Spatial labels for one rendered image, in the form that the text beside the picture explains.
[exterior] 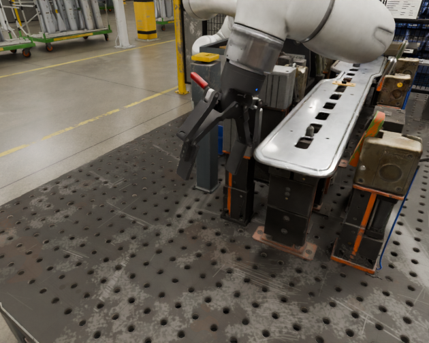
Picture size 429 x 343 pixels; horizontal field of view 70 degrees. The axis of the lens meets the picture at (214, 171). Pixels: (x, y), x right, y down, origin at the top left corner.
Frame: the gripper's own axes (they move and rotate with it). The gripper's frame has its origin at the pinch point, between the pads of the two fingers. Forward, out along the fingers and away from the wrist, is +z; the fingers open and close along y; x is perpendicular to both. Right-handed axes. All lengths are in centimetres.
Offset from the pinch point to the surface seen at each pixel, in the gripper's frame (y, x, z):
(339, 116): -49, 0, -14
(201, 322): -1.3, 11.7, 32.4
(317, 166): -19.9, 11.7, -5.9
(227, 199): -25.4, -10.5, 18.1
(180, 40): -222, -302, -4
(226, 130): -17.8, -13.9, -2.7
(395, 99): -90, 0, -24
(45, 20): -214, -784, 69
